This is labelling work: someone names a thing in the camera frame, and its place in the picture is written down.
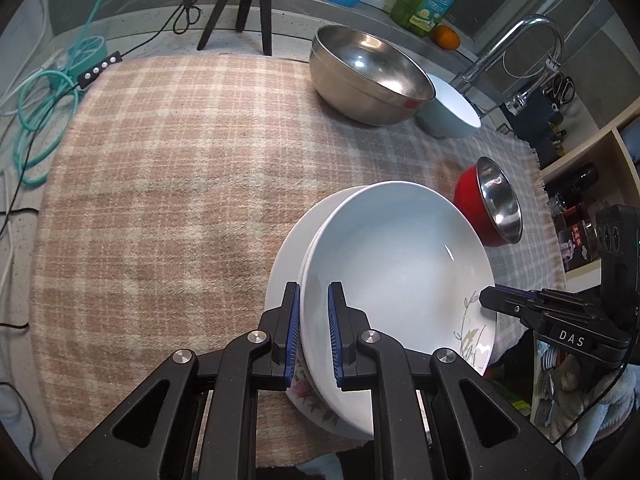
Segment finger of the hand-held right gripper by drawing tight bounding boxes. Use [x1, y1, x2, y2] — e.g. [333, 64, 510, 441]
[479, 285, 551, 328]

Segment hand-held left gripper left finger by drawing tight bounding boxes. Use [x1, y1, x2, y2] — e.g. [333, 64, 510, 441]
[52, 282, 303, 480]

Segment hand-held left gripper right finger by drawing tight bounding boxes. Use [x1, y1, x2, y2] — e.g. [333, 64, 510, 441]
[327, 282, 581, 480]

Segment pink floral white plate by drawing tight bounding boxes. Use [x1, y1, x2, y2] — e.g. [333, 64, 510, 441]
[264, 186, 351, 428]

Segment grey plant print plate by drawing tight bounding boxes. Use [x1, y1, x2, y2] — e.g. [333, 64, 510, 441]
[300, 180, 497, 441]

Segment small red steel bowl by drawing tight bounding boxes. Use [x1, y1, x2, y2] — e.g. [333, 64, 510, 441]
[453, 156, 523, 248]

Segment light blue ceramic bowl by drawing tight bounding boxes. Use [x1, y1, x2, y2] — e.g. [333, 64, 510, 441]
[416, 74, 482, 138]

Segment large steel bowl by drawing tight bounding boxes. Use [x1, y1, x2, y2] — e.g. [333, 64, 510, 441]
[308, 25, 437, 126]

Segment person's right forearm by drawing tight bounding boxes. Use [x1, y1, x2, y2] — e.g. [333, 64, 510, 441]
[560, 360, 636, 466]

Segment person's right hand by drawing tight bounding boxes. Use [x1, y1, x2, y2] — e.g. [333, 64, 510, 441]
[547, 352, 593, 398]

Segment red printed box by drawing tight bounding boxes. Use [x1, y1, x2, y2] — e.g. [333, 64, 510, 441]
[555, 220, 601, 271]

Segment dark glass bottle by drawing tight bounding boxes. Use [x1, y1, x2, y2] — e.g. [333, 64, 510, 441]
[545, 164, 600, 201]

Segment wooden shelf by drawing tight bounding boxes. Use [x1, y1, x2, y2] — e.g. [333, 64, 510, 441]
[542, 105, 640, 291]

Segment dark knife block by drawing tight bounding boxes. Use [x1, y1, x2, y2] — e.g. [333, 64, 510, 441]
[515, 92, 571, 158]

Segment plaid cloth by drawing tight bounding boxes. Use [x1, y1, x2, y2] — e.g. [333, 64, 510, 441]
[32, 52, 568, 461]

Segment black scissors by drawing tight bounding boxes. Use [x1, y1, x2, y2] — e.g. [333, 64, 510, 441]
[542, 74, 576, 103]

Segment chrome faucet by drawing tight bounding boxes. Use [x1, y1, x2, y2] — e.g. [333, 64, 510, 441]
[450, 14, 565, 111]

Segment orange fruit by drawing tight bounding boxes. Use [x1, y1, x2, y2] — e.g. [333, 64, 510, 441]
[432, 25, 461, 51]

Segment black power strip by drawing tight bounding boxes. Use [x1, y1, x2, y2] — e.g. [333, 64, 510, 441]
[76, 51, 123, 86]

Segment black tripod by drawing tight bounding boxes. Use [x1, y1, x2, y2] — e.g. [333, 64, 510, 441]
[196, 0, 273, 56]

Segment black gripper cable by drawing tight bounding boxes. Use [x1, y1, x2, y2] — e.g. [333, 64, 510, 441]
[547, 362, 628, 436]

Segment flexible faucet sprayer hose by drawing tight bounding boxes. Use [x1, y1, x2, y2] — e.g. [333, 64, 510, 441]
[502, 45, 563, 113]

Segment thin black power cable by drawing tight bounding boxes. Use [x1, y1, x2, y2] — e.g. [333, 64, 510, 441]
[0, 87, 83, 331]

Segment teal cable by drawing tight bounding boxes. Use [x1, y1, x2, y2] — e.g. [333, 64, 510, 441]
[17, 0, 108, 186]

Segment black ring light cable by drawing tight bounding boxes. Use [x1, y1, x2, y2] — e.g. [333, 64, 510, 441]
[120, 0, 236, 58]

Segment white cable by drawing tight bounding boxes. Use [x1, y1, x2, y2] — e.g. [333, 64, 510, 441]
[0, 0, 51, 116]

